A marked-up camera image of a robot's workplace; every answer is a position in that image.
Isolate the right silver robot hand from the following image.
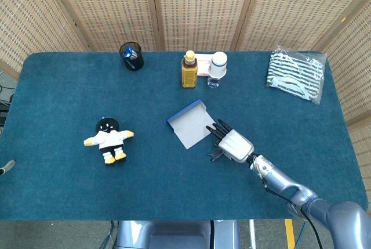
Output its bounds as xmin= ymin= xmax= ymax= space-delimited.
xmin=206 ymin=119 xmax=255 ymax=164

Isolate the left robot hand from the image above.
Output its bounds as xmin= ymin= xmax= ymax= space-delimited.
xmin=0 ymin=159 xmax=17 ymax=176

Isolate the blue grey small box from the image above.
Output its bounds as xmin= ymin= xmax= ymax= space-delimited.
xmin=166 ymin=99 xmax=218 ymax=150

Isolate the clear water bottle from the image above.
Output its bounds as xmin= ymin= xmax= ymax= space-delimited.
xmin=207 ymin=75 xmax=223 ymax=89

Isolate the teal felt table cover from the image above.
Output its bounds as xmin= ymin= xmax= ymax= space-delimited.
xmin=0 ymin=50 xmax=369 ymax=221

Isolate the white paper cup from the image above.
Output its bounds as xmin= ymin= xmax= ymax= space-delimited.
xmin=208 ymin=51 xmax=228 ymax=78

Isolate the yellow-capped tea bottle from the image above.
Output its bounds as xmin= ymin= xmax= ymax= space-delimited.
xmin=181 ymin=50 xmax=198 ymax=89

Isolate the pink tissue pack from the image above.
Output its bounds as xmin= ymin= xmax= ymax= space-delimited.
xmin=193 ymin=53 xmax=214 ymax=77

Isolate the striped cloth in plastic bag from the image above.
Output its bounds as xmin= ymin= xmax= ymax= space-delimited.
xmin=264 ymin=44 xmax=328 ymax=105

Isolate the white table leg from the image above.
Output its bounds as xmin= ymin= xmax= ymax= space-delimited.
xmin=248 ymin=219 xmax=257 ymax=249

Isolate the black and white plush doll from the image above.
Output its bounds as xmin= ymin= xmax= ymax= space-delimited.
xmin=83 ymin=117 xmax=135 ymax=165

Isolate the grey robot torso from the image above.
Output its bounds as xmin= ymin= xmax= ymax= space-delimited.
xmin=115 ymin=219 xmax=241 ymax=249

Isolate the black mesh pen holder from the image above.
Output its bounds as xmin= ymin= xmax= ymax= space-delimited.
xmin=119 ymin=42 xmax=145 ymax=72

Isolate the blue snack packet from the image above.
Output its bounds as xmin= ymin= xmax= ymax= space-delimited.
xmin=122 ymin=45 xmax=137 ymax=60

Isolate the woven wicker folding screen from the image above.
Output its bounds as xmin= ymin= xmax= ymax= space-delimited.
xmin=0 ymin=0 xmax=371 ymax=174

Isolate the black cable bundle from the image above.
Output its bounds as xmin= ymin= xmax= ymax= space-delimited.
xmin=0 ymin=85 xmax=14 ymax=128

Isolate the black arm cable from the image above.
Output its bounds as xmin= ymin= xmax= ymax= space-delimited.
xmin=263 ymin=184 xmax=323 ymax=249

